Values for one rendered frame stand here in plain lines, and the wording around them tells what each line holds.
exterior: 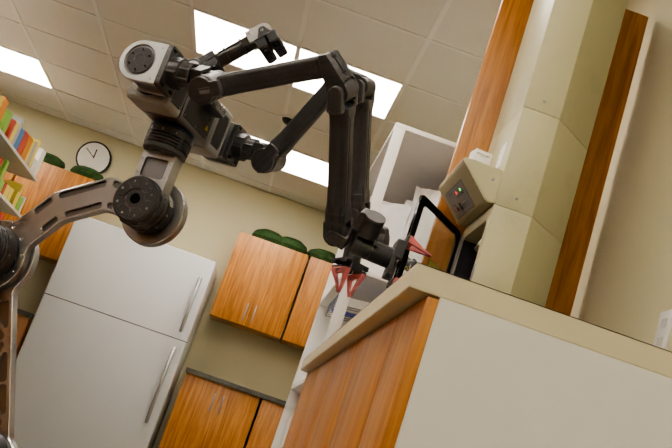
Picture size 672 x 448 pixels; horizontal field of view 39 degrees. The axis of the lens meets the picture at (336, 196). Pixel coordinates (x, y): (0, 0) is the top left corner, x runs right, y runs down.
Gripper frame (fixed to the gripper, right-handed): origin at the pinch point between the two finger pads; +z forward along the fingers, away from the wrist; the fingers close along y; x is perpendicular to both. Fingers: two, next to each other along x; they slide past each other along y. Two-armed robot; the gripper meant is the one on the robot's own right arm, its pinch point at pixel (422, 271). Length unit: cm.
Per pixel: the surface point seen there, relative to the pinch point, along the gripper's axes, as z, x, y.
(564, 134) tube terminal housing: 26, 2, 54
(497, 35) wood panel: 3, 33, 95
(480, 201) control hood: 9.6, 4.6, 26.6
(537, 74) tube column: 12, -2, 66
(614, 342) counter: 15, -100, -30
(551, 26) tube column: 11, -3, 82
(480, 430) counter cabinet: 0, -98, -49
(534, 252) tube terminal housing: 28.4, 5.2, 19.0
